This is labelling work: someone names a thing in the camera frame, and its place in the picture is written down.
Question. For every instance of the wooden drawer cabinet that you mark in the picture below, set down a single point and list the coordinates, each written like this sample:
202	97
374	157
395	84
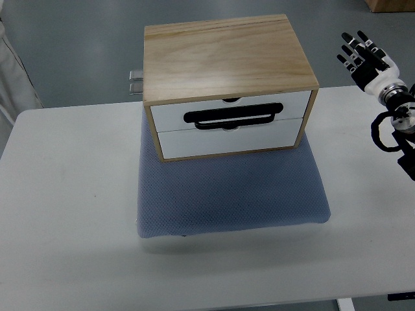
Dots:
225	59

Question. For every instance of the upper metal table bracket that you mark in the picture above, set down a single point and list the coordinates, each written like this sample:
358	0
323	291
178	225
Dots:
136	75

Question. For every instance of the blue-grey mesh cushion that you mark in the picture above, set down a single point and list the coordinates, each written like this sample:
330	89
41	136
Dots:
231	193

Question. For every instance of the white table leg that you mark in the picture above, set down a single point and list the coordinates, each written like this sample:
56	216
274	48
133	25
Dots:
345	304

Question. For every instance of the white drawer black handle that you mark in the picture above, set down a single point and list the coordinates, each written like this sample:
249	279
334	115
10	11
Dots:
170	117

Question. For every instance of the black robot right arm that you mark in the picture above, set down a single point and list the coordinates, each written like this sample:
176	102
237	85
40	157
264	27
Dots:
399	102

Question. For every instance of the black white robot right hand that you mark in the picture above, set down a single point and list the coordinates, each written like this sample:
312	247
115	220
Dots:
370	67

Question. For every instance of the black table control panel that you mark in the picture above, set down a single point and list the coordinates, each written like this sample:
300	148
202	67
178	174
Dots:
401	296

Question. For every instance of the cardboard box corner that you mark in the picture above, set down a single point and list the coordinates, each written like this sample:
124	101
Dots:
390	6

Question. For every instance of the metal table bracket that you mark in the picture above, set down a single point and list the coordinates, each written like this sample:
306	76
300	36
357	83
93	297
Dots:
136	75
136	88

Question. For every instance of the white lower drawer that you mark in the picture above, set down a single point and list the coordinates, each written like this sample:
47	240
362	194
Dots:
193	142

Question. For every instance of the lower metal table bracket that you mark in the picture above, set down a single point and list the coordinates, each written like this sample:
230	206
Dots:
136	88

